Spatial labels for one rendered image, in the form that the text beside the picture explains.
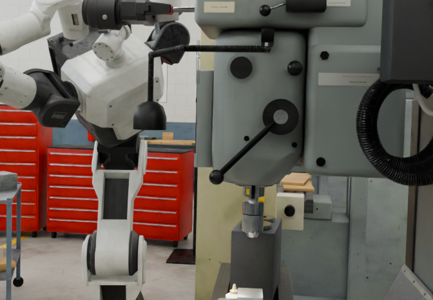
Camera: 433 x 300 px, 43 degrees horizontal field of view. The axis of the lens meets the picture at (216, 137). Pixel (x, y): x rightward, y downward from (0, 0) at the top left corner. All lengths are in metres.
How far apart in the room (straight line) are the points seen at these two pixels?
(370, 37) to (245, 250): 0.72
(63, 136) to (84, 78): 9.31
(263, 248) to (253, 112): 0.54
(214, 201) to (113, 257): 1.27
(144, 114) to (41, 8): 0.38
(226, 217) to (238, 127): 1.90
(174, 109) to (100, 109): 8.76
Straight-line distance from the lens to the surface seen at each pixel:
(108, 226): 1.81
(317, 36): 1.11
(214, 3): 1.11
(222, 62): 1.13
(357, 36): 1.12
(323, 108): 1.09
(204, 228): 3.01
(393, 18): 0.87
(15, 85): 1.46
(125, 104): 1.63
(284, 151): 1.11
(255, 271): 1.57
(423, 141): 1.32
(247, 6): 1.11
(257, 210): 1.21
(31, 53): 11.16
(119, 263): 1.80
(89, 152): 6.12
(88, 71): 1.61
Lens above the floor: 1.47
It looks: 3 degrees down
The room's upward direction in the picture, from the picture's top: 1 degrees clockwise
